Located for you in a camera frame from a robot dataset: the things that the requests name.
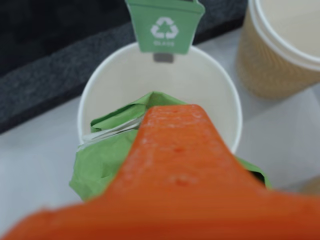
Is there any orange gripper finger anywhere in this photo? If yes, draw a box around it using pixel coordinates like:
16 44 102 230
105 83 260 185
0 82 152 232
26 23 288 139
0 103 320 240

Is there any green paper wad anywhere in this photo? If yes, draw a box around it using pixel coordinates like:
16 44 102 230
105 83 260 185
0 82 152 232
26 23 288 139
69 91 273 202

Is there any paper cup with green label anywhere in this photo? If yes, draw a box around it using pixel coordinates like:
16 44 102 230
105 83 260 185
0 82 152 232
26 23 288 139
77 41 243 161

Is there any paper cup with blue label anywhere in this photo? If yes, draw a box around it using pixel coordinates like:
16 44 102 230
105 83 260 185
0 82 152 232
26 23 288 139
236 0 320 100

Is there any green recycling bin label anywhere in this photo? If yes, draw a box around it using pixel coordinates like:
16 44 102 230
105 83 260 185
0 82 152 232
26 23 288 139
124 0 206 63

